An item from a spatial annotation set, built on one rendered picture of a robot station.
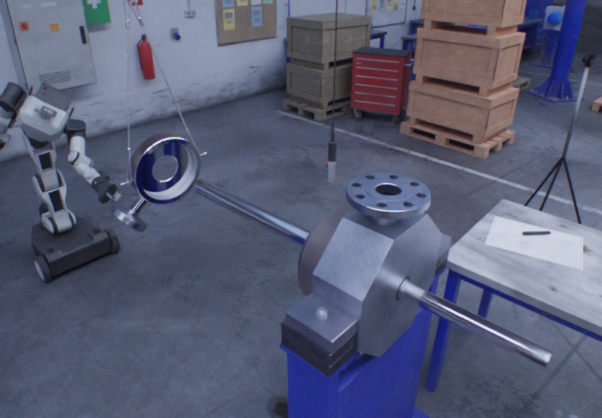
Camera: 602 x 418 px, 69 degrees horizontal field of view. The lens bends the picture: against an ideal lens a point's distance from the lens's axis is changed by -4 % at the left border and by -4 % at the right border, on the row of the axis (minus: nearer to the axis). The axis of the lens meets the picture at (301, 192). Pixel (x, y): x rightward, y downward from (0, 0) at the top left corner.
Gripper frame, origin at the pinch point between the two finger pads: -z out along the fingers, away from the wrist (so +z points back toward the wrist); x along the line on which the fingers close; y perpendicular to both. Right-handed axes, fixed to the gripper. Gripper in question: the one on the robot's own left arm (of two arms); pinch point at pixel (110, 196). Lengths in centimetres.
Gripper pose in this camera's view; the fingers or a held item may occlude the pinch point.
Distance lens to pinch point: 262.7
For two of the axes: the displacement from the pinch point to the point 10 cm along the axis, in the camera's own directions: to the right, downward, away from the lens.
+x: 6.0, -7.9, 1.1
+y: 4.5, 4.5, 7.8
